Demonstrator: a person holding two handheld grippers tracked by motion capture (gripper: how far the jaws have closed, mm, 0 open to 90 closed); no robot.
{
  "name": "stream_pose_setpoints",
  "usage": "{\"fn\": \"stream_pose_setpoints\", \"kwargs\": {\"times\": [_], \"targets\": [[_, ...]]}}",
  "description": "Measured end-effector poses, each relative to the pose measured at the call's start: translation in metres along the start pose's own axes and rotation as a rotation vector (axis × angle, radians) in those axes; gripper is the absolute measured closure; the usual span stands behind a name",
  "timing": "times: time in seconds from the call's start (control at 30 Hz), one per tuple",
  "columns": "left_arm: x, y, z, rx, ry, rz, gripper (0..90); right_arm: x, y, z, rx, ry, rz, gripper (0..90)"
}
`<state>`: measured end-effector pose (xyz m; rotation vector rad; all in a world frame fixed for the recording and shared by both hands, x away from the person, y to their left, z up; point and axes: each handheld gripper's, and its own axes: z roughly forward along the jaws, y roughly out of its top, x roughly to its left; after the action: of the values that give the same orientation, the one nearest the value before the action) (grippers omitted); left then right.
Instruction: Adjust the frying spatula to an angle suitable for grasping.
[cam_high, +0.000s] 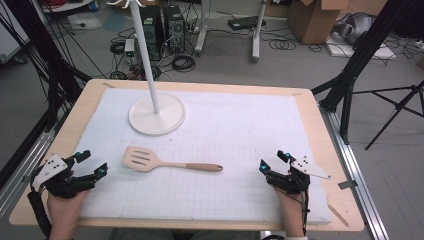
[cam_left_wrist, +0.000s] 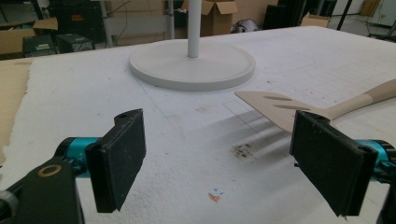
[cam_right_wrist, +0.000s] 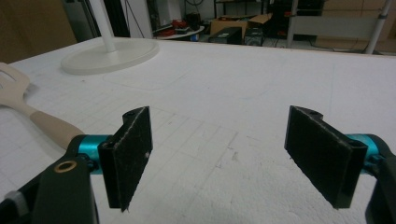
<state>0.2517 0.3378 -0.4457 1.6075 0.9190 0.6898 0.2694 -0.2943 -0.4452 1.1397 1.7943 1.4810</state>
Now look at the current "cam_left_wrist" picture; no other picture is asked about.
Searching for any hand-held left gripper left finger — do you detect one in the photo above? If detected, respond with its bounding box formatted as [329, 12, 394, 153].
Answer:
[55, 108, 148, 214]

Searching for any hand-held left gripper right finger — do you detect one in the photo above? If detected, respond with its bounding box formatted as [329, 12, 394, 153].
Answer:
[289, 109, 396, 217]

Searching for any beige slotted spatula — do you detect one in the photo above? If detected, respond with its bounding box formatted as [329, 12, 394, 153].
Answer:
[233, 78, 396, 133]

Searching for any white foam table cover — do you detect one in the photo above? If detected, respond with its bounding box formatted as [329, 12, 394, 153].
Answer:
[0, 25, 396, 224]

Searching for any pile of brown crumbs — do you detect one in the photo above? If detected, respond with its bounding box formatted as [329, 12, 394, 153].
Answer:
[232, 143, 254, 159]

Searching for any white round stand base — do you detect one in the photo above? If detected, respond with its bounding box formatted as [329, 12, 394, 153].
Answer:
[128, 39, 257, 92]

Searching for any small black box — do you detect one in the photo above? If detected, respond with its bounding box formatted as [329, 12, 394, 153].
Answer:
[21, 34, 58, 58]

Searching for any small cardboard box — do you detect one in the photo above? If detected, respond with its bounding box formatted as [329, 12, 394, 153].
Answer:
[300, 13, 331, 29]

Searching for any black equipment case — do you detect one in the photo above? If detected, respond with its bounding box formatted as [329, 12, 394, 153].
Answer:
[49, 0, 106, 45]

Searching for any grey metal stand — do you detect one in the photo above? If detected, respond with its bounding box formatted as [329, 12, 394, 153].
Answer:
[163, 0, 176, 41]

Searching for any white stand pole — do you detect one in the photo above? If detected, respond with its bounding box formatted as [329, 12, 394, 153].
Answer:
[187, 0, 204, 59]

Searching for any flat cardboard box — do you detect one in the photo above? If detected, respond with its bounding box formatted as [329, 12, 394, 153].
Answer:
[0, 17, 59, 56]

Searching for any open cardboard box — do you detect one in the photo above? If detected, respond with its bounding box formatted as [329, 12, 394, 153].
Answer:
[181, 0, 240, 37]

